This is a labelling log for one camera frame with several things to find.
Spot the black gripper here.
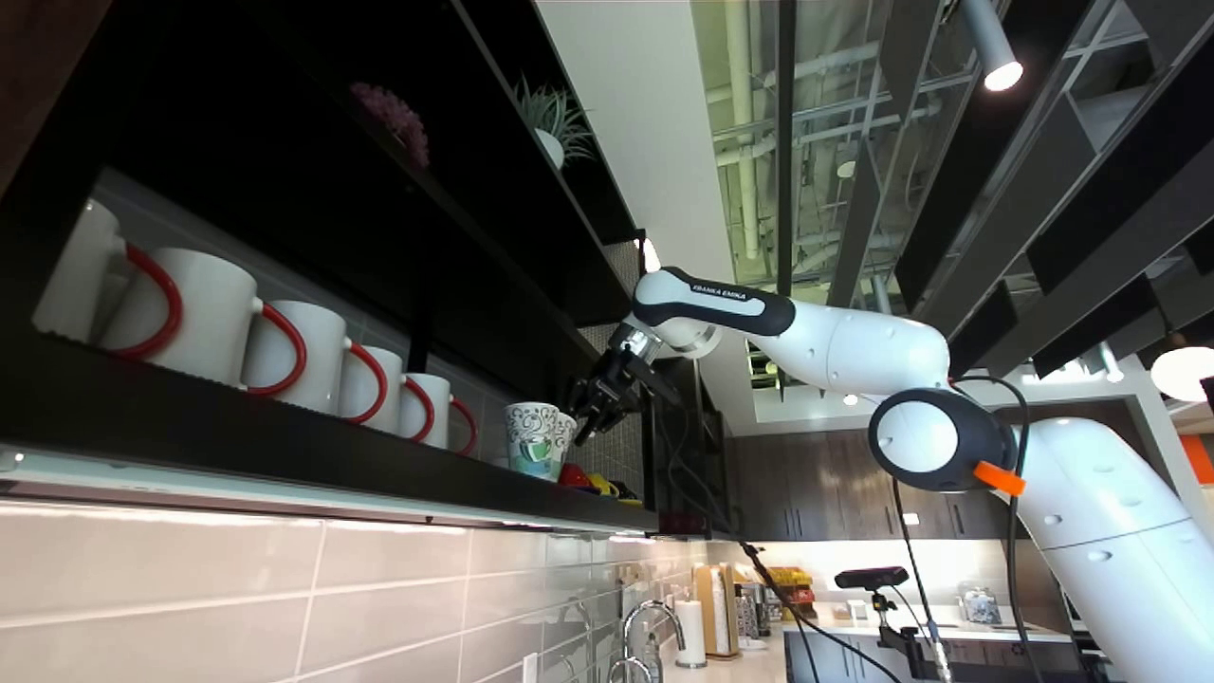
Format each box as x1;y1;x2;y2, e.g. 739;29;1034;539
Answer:
561;338;654;447

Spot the swirl patterned paper cup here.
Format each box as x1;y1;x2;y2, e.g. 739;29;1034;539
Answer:
503;398;569;486
551;402;585;481

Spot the white paper towel roll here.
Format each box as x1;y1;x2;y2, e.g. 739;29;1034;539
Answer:
673;595;709;673

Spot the chrome faucet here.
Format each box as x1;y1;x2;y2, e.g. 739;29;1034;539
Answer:
603;592;687;683

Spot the green potted plant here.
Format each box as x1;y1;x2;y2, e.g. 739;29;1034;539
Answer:
508;77;596;175

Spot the purple decorative plant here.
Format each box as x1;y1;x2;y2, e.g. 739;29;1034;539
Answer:
346;81;434;170

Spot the large ceiling spot lamp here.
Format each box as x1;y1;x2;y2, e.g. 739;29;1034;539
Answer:
957;0;1027;97

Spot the round white ceiling lamp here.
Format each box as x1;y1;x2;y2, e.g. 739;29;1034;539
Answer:
1147;342;1214;409

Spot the white mug red handle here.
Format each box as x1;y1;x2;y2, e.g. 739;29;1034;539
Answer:
338;338;410;434
238;295;353;419
96;243;267;390
396;367;457;453

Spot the black stereo camera on stand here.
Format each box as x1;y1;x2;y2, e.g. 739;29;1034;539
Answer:
830;560;933;683

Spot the black wall shelf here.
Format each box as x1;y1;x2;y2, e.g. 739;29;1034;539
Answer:
0;0;659;536

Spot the orange cable clip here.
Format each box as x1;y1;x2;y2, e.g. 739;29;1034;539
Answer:
966;457;1033;503

